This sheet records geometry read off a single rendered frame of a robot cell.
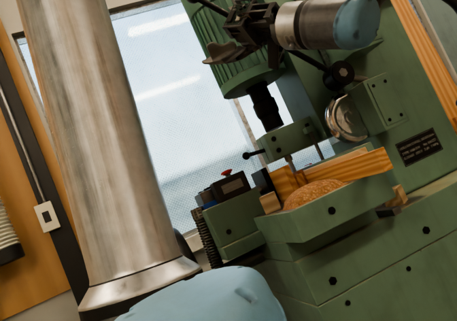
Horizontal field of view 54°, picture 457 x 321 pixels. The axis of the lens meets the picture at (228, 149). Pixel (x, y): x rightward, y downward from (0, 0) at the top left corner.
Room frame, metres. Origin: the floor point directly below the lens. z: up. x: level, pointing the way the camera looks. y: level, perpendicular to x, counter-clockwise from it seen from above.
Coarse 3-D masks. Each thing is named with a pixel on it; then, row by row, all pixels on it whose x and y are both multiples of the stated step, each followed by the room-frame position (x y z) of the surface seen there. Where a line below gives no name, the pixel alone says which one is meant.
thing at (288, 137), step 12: (300, 120) 1.10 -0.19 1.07; (276, 132) 1.08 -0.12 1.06; (288, 132) 1.09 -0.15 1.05; (300, 132) 1.10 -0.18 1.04; (312, 132) 1.11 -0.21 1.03; (264, 144) 1.09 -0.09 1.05; (276, 144) 1.08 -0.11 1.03; (288, 144) 1.09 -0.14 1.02; (300, 144) 1.10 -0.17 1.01; (312, 144) 1.11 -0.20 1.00; (264, 156) 1.13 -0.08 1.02; (276, 156) 1.08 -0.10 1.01; (288, 156) 1.11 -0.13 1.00
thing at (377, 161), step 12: (360, 156) 0.80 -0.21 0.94; (372, 156) 0.77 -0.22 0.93; (384, 156) 0.76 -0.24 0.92; (324, 168) 0.95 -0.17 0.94; (336, 168) 0.90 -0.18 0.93; (348, 168) 0.86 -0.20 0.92; (360, 168) 0.82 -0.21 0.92; (372, 168) 0.79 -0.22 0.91; (384, 168) 0.76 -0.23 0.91; (312, 180) 1.02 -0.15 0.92; (348, 180) 0.88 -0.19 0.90
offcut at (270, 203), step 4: (272, 192) 0.94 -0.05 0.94; (264, 196) 0.94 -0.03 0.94; (268, 196) 0.94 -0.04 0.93; (272, 196) 0.94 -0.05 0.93; (276, 196) 0.97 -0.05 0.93; (260, 200) 0.94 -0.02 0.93; (264, 200) 0.94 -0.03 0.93; (268, 200) 0.94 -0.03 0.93; (272, 200) 0.94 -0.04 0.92; (276, 200) 0.94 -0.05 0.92; (264, 204) 0.94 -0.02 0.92; (268, 204) 0.94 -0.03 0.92; (272, 204) 0.94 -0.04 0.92; (276, 204) 0.94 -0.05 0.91; (264, 208) 0.94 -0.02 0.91; (268, 208) 0.94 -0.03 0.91; (272, 208) 0.94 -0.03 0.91; (276, 208) 0.94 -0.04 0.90; (280, 208) 0.94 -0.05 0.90; (268, 212) 0.94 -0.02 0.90
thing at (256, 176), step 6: (264, 168) 1.06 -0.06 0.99; (252, 174) 1.13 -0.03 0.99; (258, 174) 1.09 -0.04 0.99; (264, 174) 1.06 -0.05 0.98; (258, 180) 1.10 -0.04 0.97; (264, 180) 1.07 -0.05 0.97; (270, 180) 1.06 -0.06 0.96; (258, 186) 1.09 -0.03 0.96; (264, 186) 1.08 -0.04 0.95; (270, 186) 1.06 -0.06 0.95; (264, 192) 1.09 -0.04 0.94; (276, 192) 1.06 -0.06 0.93
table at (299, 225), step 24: (336, 192) 0.82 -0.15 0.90; (360, 192) 0.83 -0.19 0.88; (384, 192) 0.85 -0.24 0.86; (264, 216) 0.94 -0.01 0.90; (288, 216) 0.81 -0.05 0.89; (312, 216) 0.80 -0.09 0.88; (336, 216) 0.82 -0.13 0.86; (240, 240) 0.98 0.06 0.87; (264, 240) 0.99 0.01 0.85; (288, 240) 0.86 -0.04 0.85
